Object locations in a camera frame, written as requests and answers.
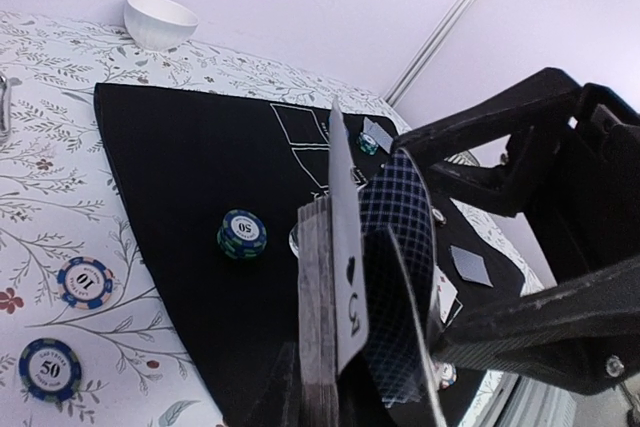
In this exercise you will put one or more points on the single card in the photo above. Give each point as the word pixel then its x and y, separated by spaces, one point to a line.
pixel 399 256

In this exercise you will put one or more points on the blue card deck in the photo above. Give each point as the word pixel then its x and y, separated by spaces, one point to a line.
pixel 333 317

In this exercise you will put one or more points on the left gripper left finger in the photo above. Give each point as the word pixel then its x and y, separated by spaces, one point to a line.
pixel 275 392

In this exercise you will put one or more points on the black poker mat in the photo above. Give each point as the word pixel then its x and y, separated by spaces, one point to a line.
pixel 212 184

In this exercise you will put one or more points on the right aluminium frame post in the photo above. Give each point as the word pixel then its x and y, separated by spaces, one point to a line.
pixel 427 51

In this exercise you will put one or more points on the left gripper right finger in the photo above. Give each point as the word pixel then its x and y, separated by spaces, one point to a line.
pixel 359 401

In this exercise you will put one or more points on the clear dealer button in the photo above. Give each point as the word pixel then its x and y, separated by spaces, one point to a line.
pixel 293 241

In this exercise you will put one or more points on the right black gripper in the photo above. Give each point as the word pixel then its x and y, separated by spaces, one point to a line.
pixel 577 147

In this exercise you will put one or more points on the face-down card big blind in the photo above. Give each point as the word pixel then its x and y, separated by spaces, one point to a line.
pixel 470 266

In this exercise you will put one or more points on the face-down card small blind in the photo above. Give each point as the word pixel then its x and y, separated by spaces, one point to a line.
pixel 374 130

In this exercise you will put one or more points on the white poker chip stack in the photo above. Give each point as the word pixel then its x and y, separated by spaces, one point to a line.
pixel 85 283

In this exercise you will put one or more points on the green poker chip stack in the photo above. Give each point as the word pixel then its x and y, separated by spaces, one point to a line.
pixel 50 370

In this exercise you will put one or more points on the white ceramic bowl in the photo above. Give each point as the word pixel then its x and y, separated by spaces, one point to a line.
pixel 158 25

